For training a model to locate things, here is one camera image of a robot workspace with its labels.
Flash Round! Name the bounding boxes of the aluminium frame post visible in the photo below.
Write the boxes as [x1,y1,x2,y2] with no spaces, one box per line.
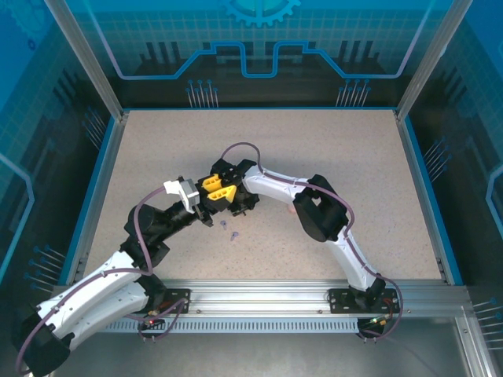
[395,0,471,123]
[43,0,130,123]

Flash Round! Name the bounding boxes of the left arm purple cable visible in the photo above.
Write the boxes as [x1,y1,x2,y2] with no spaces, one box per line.
[14,186,190,343]

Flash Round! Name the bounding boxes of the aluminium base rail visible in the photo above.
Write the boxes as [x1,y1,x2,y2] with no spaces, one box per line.
[50,277,472,319]

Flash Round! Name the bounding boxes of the aluminium side rail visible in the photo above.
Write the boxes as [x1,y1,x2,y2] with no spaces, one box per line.
[395,112,453,286]
[66,112,130,286]

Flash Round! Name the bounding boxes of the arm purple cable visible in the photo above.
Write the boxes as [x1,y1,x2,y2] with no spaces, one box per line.
[220,141,404,343]
[14,186,190,343]

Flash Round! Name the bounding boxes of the slotted grey cable duct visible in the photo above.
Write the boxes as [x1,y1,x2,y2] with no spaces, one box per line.
[97,317,362,335]

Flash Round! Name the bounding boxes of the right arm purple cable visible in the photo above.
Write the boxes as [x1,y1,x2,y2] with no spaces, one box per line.
[220,141,404,343]

